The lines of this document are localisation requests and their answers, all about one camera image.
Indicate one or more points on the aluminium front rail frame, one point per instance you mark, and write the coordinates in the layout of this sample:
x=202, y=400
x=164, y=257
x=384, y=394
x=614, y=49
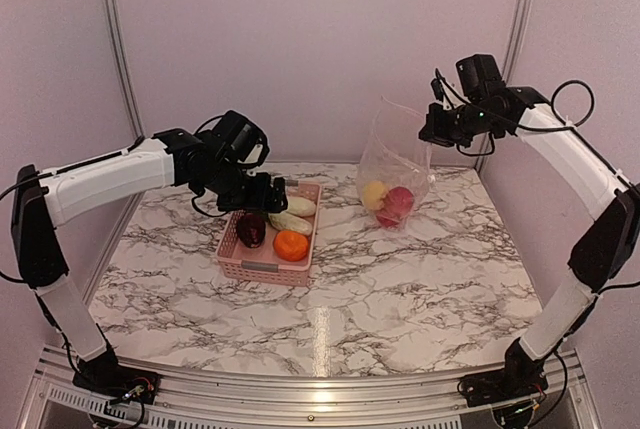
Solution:
x=190, y=398

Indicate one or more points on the yellow pepper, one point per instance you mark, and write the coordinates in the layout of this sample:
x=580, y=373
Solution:
x=373, y=195

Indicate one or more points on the pink plastic basket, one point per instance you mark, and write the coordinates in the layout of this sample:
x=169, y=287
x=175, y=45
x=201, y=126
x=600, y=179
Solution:
x=262, y=264

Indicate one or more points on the aluminium corner post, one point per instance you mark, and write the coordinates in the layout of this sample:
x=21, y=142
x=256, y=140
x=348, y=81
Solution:
x=122, y=67
x=516, y=38

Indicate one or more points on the red pepper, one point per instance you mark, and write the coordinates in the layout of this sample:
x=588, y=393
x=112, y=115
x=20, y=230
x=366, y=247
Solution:
x=399, y=201
x=389, y=219

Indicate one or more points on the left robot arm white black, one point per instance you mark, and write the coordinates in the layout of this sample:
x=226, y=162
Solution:
x=45, y=200

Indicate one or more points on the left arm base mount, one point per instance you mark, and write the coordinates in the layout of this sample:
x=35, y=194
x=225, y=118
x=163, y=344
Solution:
x=105, y=375

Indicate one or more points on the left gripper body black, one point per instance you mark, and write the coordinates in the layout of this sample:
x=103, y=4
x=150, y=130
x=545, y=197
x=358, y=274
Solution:
x=234, y=192

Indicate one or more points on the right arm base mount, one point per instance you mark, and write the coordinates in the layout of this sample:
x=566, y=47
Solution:
x=505, y=384

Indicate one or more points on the left aluminium corner post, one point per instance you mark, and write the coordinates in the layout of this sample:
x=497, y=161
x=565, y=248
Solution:
x=122, y=67

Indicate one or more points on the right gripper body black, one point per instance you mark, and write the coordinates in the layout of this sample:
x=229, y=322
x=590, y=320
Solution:
x=458, y=129

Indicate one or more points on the white cabbage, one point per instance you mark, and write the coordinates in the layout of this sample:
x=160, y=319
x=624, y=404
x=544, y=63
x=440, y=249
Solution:
x=285, y=221
x=301, y=206

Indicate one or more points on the orange pepper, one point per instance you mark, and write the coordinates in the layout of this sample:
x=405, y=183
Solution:
x=291, y=246

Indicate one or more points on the white cabbage lower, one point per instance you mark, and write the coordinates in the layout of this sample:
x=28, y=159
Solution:
x=285, y=221

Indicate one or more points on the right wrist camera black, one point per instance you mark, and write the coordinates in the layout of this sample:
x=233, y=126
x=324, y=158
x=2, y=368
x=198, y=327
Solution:
x=479, y=76

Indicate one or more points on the red pepper front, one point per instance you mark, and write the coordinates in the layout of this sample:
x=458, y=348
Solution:
x=389, y=219

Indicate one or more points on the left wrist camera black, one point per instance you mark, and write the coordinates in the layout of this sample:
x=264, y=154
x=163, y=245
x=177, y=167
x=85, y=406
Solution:
x=233, y=138

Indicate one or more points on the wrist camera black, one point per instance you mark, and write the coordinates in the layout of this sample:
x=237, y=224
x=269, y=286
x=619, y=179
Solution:
x=233, y=138
x=479, y=76

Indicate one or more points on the right aluminium corner post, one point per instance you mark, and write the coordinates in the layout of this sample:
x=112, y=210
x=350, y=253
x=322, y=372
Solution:
x=516, y=38

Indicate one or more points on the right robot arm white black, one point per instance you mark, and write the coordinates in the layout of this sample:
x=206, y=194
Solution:
x=611, y=200

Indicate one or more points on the white cabbage upper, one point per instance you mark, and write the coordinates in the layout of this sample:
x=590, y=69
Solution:
x=301, y=206

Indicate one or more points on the clear zip top bag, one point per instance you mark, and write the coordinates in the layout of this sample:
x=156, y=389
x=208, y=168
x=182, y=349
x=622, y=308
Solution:
x=394, y=154

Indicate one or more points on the dark purple pepper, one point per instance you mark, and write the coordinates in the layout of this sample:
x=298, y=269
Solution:
x=251, y=230

